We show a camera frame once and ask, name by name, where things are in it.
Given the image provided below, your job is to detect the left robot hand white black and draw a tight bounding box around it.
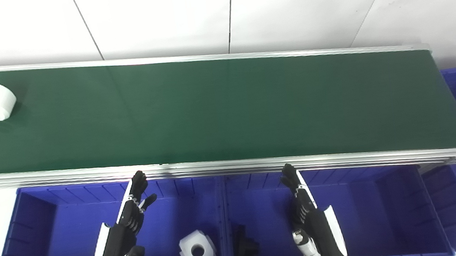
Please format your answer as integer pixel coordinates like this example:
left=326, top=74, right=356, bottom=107
left=82, top=169, right=163, bottom=256

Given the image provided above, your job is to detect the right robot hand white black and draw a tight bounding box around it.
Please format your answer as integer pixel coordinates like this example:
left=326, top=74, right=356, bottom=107
left=278, top=158, right=348, bottom=256

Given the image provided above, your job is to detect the green conveyor belt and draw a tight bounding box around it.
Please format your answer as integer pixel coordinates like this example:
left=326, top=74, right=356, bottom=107
left=0, top=20, right=456, bottom=209
left=0, top=25, right=456, bottom=193

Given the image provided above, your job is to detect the black plastic part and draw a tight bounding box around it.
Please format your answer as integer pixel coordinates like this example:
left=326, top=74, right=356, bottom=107
left=231, top=223, right=261, bottom=256

